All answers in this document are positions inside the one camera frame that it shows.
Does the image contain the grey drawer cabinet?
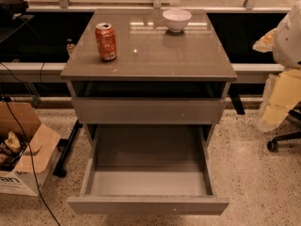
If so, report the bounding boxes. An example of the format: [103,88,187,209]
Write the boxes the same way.
[59,8,238,217]

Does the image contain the small bottle behind cabinet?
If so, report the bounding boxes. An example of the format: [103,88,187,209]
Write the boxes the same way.
[66,39,75,55]

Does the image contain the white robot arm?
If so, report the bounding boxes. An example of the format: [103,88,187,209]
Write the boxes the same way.
[253,1,301,132]

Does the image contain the closed grey top drawer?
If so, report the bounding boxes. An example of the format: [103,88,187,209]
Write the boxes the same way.
[71,97,226,124]

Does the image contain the open grey middle drawer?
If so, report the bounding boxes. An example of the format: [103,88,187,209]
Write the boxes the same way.
[68,125,229,215]

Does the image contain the black bag on desk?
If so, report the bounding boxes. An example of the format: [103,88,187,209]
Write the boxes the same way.
[0,0,29,21]

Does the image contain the snack bags in box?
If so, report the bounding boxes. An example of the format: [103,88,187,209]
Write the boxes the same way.
[0,131,26,171]

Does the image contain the brown cardboard box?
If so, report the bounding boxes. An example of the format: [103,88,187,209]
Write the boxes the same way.
[0,102,61,196]

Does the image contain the black office chair base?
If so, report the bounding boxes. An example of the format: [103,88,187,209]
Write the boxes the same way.
[267,110,301,153]

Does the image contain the white ceramic bowl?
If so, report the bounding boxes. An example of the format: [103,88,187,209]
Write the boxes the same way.
[163,8,192,32]

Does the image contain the black table leg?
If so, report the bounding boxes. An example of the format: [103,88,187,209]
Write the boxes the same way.
[53,121,82,178]

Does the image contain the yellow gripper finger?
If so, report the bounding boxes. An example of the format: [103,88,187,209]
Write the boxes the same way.
[253,28,277,53]
[256,69,301,132]

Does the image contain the orange soda can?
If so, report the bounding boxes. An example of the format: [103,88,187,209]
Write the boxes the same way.
[95,23,117,61]

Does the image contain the black cable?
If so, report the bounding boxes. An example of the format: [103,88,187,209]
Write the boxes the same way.
[0,61,62,226]

